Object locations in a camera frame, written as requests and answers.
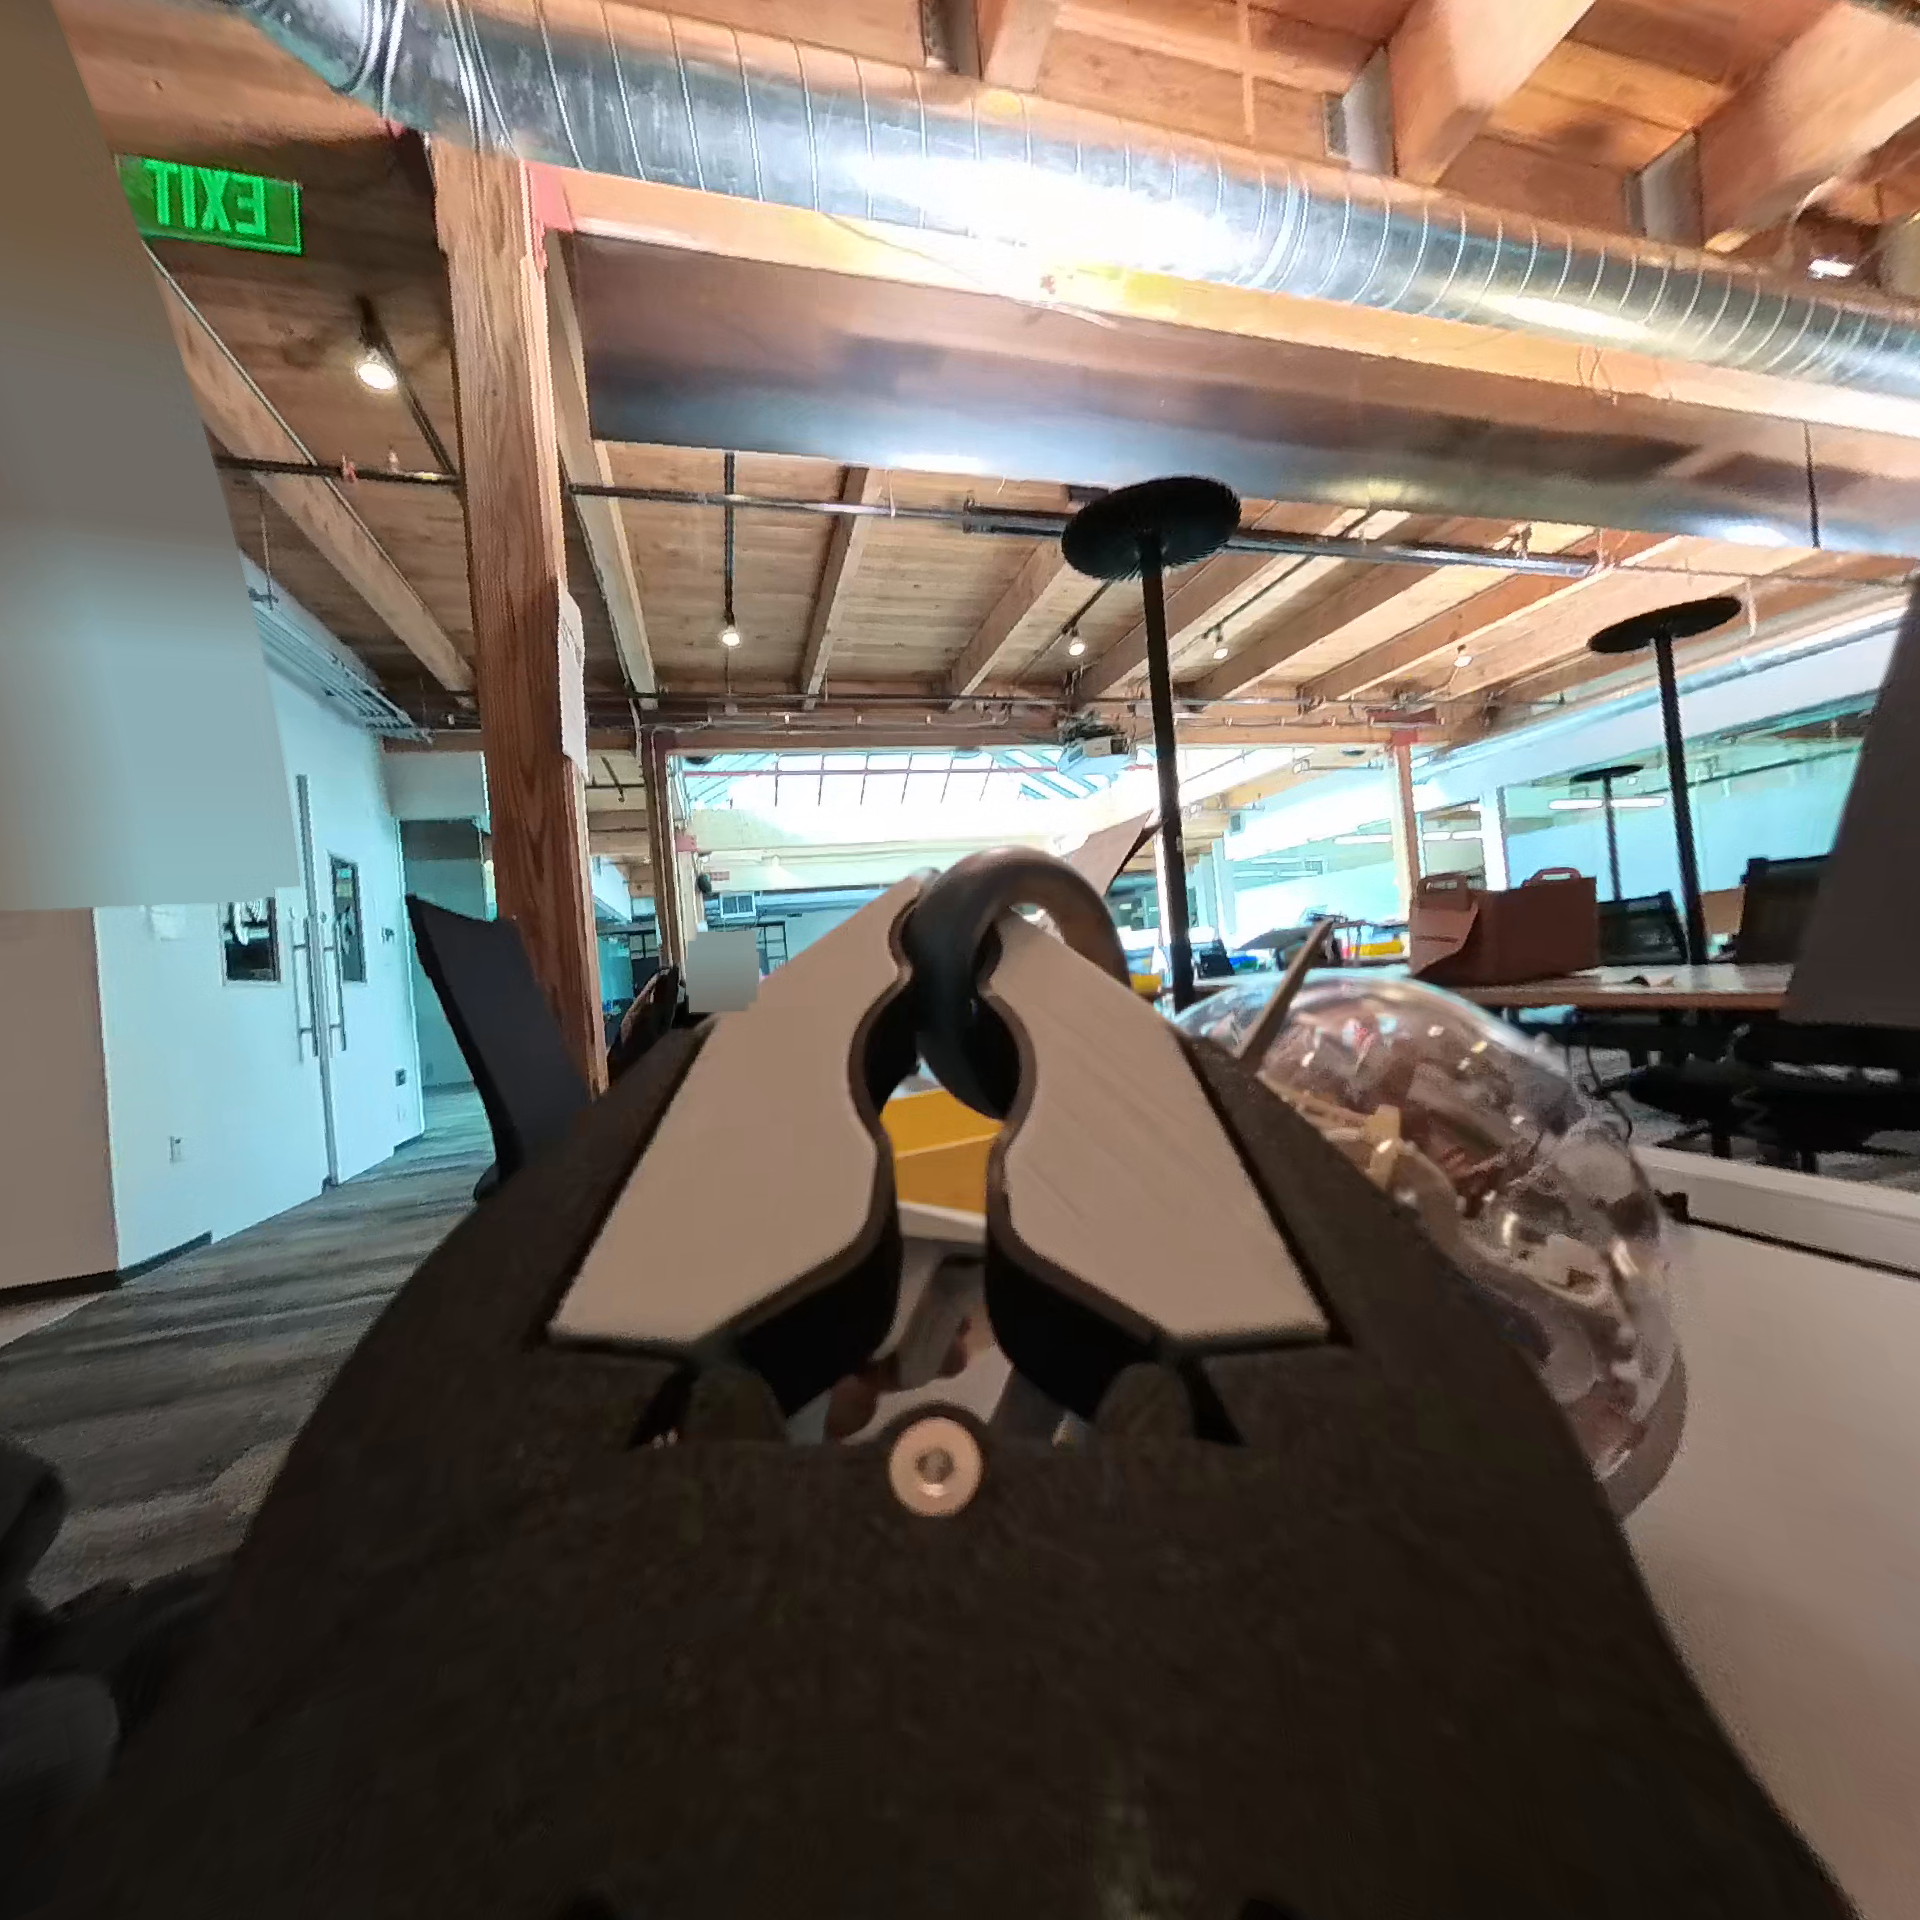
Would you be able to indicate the wooden office table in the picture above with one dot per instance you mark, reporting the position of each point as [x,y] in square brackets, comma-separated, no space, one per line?
[1620,985]

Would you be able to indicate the white paper notice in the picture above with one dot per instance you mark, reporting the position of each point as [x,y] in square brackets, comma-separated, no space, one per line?
[571,681]

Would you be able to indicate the brown cardboard box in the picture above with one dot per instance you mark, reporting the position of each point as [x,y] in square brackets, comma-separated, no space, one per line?
[1499,931]

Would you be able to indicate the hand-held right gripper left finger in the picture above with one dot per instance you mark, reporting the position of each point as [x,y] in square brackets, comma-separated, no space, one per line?
[733,1185]

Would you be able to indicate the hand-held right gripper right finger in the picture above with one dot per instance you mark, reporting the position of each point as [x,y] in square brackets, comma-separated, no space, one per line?
[1154,1185]

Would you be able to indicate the dark slanted board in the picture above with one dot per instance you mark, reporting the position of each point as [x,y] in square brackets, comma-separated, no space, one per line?
[1867,900]

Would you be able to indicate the grey yellow scissors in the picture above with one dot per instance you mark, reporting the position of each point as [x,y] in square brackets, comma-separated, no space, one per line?
[1036,874]

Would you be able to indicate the black floor lamp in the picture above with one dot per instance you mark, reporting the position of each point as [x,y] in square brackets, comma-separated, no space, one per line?
[1664,623]
[1152,524]

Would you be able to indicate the silver ventilation duct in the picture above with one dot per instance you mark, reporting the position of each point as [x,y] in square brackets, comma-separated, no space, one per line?
[1050,164]

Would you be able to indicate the ceiling spot light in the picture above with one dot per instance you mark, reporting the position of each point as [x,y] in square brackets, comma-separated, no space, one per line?
[376,368]

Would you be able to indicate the green exit sign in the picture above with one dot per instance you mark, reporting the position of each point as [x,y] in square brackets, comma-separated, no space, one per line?
[210,207]

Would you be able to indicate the wooden post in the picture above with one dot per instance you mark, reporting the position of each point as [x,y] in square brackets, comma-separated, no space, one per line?
[516,599]

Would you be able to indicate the clear plastic maze ball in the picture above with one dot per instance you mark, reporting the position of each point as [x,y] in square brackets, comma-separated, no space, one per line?
[1499,1171]

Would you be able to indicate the yellow plastic bin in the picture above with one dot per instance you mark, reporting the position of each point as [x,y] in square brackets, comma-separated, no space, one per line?
[938,1141]

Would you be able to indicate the ceiling projector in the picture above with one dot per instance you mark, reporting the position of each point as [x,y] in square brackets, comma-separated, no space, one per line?
[1096,746]

